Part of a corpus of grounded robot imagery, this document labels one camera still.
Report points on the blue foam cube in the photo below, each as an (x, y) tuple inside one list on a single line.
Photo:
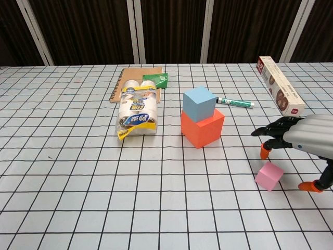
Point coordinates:
[(199, 104)]

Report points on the white screen frame post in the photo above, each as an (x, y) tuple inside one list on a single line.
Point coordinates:
[(207, 31), (296, 31), (33, 31), (135, 31)]

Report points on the pink foam cube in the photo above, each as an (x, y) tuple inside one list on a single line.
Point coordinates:
[(269, 177)]

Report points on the long cardboard wrap box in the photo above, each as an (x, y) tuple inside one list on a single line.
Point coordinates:
[(281, 83)]

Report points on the green marker pen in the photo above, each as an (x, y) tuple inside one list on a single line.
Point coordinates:
[(234, 103)]

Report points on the green foil sachet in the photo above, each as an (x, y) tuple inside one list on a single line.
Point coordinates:
[(156, 79)]

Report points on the checkered tablecloth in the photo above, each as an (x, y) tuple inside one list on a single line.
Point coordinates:
[(78, 182)]

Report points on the brown spiral notebook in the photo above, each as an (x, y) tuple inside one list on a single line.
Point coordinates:
[(135, 74)]

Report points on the tissue roll pack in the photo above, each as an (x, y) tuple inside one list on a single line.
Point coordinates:
[(138, 112)]

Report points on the orange foam cube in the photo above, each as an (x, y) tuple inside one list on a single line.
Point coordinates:
[(205, 130)]

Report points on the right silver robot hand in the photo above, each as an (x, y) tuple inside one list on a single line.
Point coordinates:
[(312, 135)]

